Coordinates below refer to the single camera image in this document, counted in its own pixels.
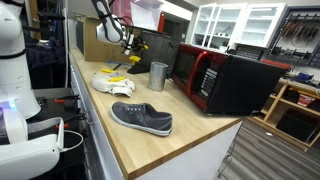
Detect dark grey foam panel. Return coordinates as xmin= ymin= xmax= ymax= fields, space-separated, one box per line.
xmin=137 ymin=31 xmax=180 ymax=69

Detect wooden shelf unit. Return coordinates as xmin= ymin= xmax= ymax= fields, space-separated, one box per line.
xmin=250 ymin=79 xmax=320 ymax=151

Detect small yellow T-handle keys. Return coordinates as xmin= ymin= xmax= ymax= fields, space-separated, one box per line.
xmin=129 ymin=56 xmax=141 ymax=65

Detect grey metal cylinder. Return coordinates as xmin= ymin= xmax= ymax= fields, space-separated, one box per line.
xmin=148 ymin=62 xmax=168 ymax=91

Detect light grey crumpled cloth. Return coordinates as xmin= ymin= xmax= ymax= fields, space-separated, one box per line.
xmin=91 ymin=72 xmax=135 ymax=97

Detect brown cardboard box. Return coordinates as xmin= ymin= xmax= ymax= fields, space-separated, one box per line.
xmin=77 ymin=16 xmax=133 ymax=63

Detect grey canvas sneaker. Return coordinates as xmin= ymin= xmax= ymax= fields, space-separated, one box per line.
xmin=111 ymin=102 xmax=173 ymax=136

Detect black wedge tool stand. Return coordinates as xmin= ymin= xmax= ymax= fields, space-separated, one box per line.
xmin=128 ymin=64 xmax=149 ymax=74

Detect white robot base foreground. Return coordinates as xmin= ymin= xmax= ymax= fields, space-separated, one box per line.
xmin=0 ymin=0 xmax=70 ymax=180

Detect orange handled clamp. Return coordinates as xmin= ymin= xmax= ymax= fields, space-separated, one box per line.
xmin=54 ymin=95 xmax=80 ymax=103

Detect long yellow T-handle hex key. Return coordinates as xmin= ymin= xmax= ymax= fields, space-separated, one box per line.
xmin=101 ymin=64 xmax=121 ymax=73

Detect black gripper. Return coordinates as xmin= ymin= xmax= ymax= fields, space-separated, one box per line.
xmin=123 ymin=34 xmax=146 ymax=55

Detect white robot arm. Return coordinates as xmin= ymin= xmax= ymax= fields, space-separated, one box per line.
xmin=91 ymin=0 xmax=148 ymax=55

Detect yellow T-handle key on cloth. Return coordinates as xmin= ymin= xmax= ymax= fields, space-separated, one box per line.
xmin=109 ymin=76 xmax=127 ymax=82

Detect white glass door cabinet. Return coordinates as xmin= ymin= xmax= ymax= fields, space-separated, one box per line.
xmin=189 ymin=3 xmax=287 ymax=50

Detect black pegboard tool wall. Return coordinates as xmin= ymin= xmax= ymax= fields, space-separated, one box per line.
xmin=268 ymin=5 xmax=320 ymax=68

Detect red black microwave oven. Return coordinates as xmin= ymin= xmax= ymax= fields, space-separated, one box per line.
xmin=172 ymin=44 xmax=286 ymax=116

